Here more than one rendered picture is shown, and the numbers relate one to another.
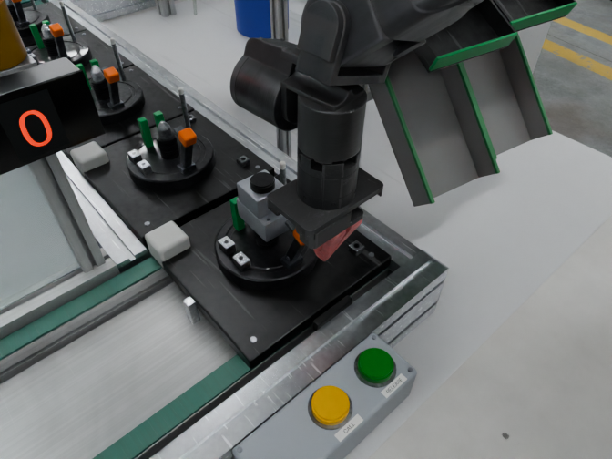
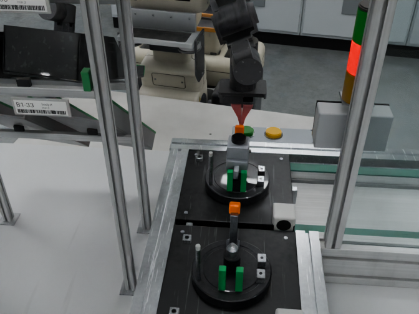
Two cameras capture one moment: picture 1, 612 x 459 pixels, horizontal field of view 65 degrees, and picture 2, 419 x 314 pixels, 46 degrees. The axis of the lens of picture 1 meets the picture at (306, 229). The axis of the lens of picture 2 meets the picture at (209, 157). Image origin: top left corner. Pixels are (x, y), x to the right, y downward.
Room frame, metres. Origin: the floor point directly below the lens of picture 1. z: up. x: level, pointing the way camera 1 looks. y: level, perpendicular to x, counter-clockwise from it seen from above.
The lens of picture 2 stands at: (1.06, 0.61, 1.66)
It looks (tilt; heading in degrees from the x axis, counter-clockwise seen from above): 37 degrees down; 226
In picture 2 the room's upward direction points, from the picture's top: straight up
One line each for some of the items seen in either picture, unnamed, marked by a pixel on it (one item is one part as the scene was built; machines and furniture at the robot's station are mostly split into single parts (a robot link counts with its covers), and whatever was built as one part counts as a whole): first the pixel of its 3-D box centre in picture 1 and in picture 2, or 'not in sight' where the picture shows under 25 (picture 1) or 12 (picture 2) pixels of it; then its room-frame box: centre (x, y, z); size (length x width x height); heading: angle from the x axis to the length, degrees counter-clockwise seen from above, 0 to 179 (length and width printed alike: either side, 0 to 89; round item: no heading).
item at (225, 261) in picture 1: (267, 244); (237, 180); (0.44, 0.05, 0.98); 0.14 x 0.14 x 0.02
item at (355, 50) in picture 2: not in sight; (365, 56); (0.40, 0.27, 1.33); 0.05 x 0.05 x 0.05
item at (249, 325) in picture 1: (268, 254); (236, 187); (0.44, 0.05, 0.96); 0.24 x 0.24 x 0.02; 41
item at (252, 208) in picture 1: (259, 197); (237, 153); (0.45, 0.06, 1.06); 0.08 x 0.04 x 0.07; 39
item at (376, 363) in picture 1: (375, 367); (245, 133); (0.27, -0.08, 0.96); 0.04 x 0.04 x 0.02
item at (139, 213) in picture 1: (167, 142); (232, 260); (0.63, 0.22, 1.01); 0.24 x 0.24 x 0.13; 41
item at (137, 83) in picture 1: (100, 85); not in sight; (0.82, 0.38, 1.01); 0.24 x 0.24 x 0.13; 41
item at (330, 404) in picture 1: (330, 406); (273, 134); (0.22, -0.03, 0.96); 0.04 x 0.04 x 0.02
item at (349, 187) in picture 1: (327, 175); (242, 78); (0.35, -0.02, 1.17); 0.10 x 0.07 x 0.07; 132
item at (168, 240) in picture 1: (168, 244); (283, 217); (0.45, 0.19, 0.97); 0.05 x 0.05 x 0.04; 41
